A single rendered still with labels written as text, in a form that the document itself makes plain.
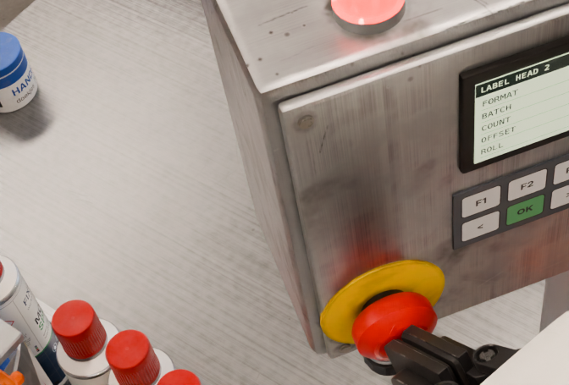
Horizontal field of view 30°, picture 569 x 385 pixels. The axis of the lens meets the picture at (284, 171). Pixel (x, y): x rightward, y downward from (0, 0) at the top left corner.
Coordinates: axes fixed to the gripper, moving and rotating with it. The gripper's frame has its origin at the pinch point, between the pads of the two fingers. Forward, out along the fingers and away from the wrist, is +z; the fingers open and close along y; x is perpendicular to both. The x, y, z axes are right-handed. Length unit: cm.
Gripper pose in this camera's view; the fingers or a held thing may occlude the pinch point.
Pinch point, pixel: (437, 376)
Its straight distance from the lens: 45.4
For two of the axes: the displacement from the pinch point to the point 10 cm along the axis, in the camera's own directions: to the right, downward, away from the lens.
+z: -4.8, -1.6, 8.6
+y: -7.7, 5.5, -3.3
